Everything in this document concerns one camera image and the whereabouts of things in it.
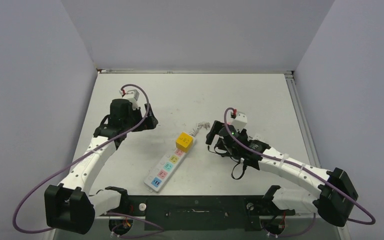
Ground yellow cube socket adapter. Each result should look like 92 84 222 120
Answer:
175 132 195 153

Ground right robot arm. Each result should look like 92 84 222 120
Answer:
205 120 358 227

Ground aluminium frame rail right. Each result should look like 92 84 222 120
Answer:
284 73 329 196

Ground purple cable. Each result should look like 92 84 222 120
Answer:
12 83 165 239
224 107 376 239

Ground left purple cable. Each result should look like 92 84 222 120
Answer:
12 83 165 239

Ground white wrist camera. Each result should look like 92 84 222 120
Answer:
230 112 248 132
119 89 140 110

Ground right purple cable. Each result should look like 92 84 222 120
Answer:
224 107 376 239

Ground white cube charger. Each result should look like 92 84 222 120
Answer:
252 133 264 142

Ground black charger with cable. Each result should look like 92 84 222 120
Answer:
207 143 247 180

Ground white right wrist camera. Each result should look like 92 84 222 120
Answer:
230 112 248 132

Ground white power strip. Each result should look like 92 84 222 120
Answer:
143 136 197 193

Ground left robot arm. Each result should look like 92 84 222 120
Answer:
44 98 158 235

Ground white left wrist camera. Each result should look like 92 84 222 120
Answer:
119 89 140 110

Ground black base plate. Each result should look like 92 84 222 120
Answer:
112 195 296 231

